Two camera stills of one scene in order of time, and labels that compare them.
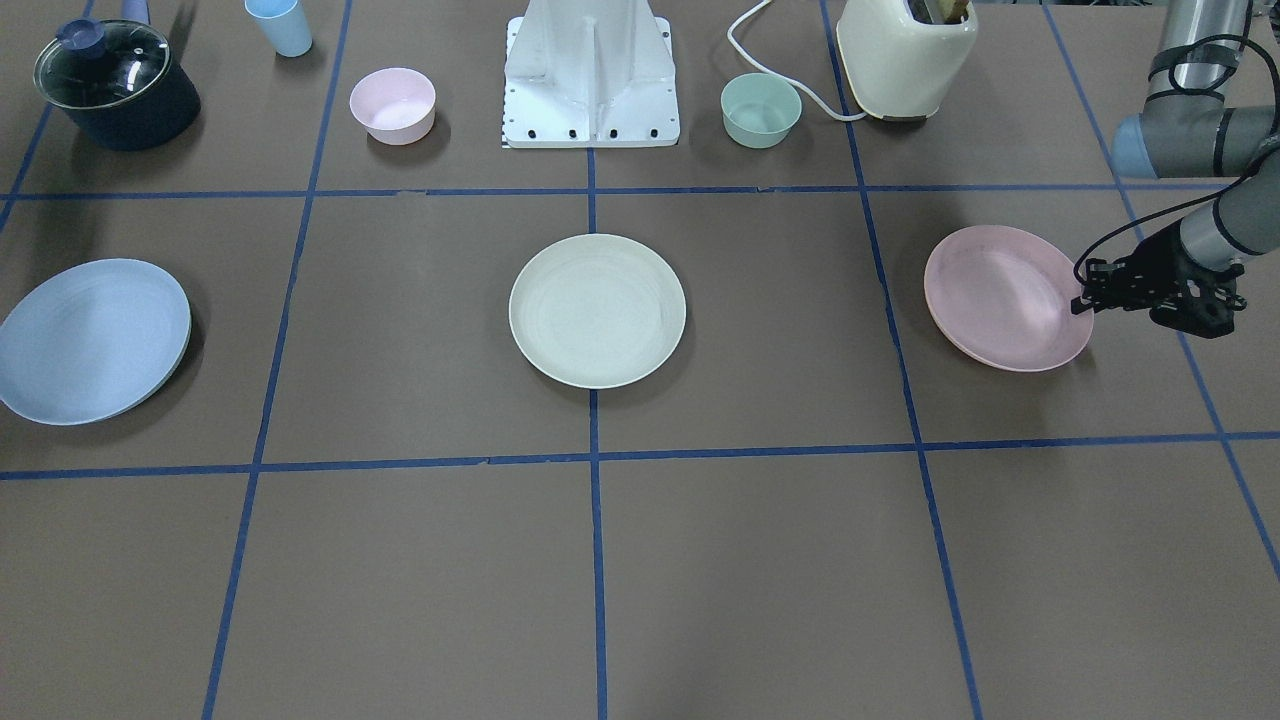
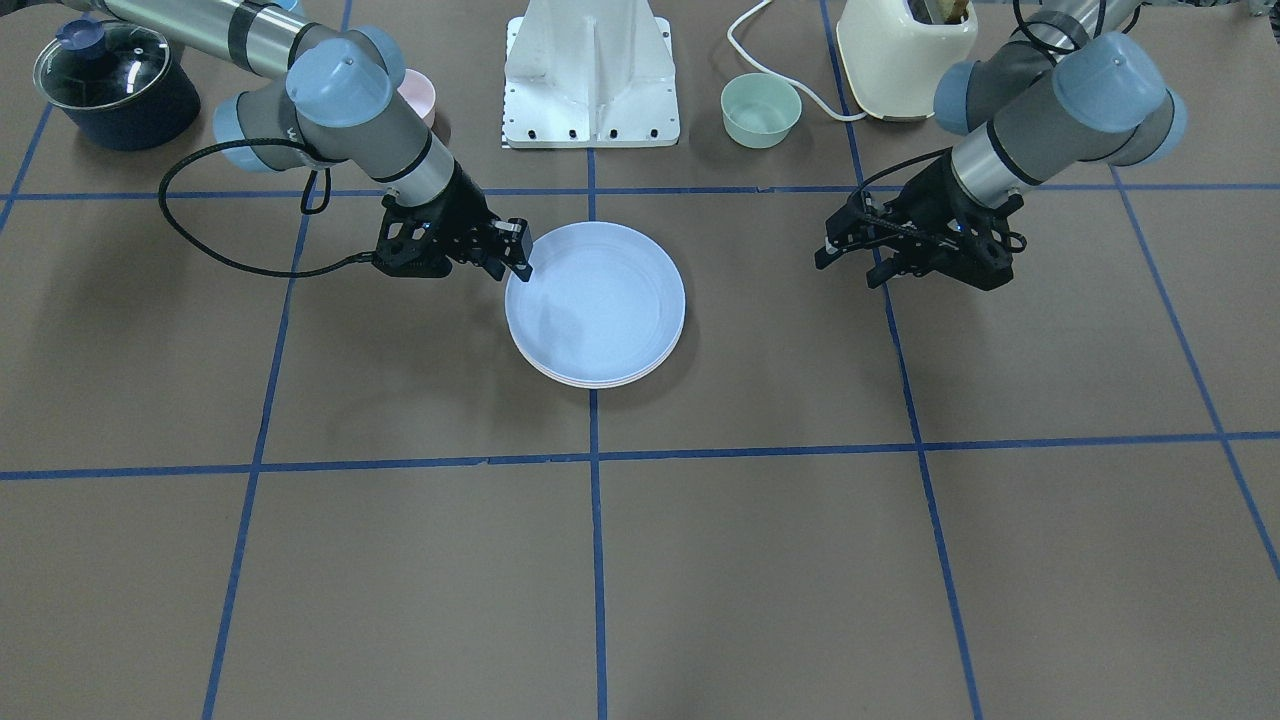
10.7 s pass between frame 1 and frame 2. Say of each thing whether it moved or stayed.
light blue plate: moved
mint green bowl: stayed
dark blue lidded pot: stayed
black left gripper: moved
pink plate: moved
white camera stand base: stayed
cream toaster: stayed
